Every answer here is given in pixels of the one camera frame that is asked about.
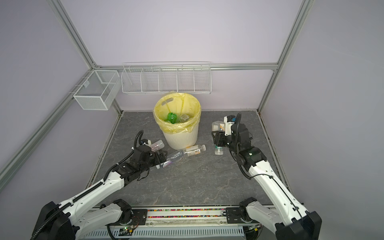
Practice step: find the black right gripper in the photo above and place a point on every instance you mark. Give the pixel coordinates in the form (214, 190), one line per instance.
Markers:
(216, 139)

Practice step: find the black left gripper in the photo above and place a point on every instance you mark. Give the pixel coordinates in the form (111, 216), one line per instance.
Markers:
(157, 161)

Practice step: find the clear bottle purple label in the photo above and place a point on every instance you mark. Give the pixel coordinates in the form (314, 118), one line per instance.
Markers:
(178, 155)

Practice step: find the clear bottle orange label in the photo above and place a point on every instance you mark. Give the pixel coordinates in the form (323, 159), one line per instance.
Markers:
(194, 150)

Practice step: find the green bottle yellow cap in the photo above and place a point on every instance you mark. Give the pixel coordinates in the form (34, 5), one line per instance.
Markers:
(171, 118)

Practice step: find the clear bottle green cap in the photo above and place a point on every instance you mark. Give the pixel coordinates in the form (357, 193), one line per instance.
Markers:
(218, 133)

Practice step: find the small bottle blue label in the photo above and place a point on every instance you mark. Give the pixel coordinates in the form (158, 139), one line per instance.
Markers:
(184, 118)

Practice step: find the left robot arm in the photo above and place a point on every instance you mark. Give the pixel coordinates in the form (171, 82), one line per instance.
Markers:
(84, 198)

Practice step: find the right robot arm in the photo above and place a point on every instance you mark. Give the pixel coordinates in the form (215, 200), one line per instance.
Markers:
(276, 198)

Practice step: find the white plastic bin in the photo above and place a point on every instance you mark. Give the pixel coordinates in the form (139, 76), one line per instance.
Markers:
(180, 141)

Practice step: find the yellow bin liner bag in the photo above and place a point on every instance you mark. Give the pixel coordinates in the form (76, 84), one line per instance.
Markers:
(178, 104)

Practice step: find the clear bottle red cap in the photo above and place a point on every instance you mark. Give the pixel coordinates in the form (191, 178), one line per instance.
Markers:
(157, 146)

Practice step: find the small white mesh basket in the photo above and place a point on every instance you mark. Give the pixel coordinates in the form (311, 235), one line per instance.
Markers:
(99, 90)

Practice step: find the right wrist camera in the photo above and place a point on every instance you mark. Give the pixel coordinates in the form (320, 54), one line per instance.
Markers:
(229, 122)

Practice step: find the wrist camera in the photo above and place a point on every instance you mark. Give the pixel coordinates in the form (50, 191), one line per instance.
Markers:
(145, 142)
(229, 122)

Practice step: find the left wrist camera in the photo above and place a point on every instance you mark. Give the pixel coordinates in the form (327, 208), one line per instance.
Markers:
(145, 142)

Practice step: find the long white wire basket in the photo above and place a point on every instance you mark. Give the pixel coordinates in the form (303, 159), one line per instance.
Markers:
(165, 77)

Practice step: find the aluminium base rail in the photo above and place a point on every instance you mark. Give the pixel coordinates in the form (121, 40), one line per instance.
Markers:
(190, 215)

